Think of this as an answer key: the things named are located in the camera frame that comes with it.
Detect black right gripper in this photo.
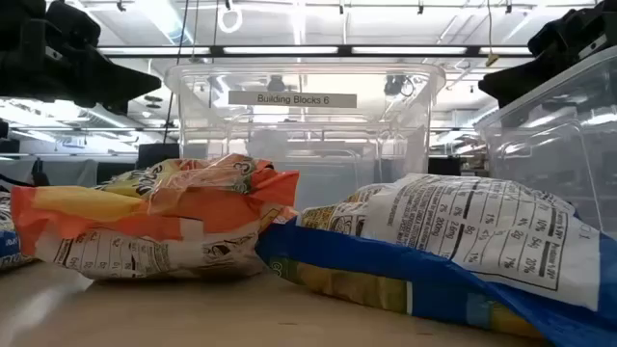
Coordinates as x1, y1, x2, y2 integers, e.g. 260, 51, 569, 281
478, 0, 617, 108

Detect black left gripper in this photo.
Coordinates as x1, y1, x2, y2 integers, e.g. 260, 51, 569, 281
0, 0, 163, 115

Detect orange Maruchan ramen pack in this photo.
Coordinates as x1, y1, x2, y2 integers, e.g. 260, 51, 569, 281
10, 153, 301, 281

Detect blue Maruchan ramen pack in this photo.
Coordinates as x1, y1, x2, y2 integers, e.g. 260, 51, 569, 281
255, 173, 617, 347
0, 190, 38, 272

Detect clear plastic storage bin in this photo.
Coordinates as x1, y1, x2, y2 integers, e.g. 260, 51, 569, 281
225, 114, 389, 203
474, 45, 617, 237
163, 62, 447, 213

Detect black monitor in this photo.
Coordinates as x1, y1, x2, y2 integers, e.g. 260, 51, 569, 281
137, 143, 180, 171
427, 156, 463, 177

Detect long ceiling light bar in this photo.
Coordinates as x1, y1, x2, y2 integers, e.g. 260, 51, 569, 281
95, 44, 534, 58

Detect hanging cord with yellow tag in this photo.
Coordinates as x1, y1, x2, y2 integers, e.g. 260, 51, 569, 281
486, 0, 500, 67

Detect black hanging cable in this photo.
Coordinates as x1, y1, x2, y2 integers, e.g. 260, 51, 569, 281
162, 0, 190, 144

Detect white hanging cable loop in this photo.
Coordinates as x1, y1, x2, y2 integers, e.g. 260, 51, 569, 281
217, 4, 244, 35

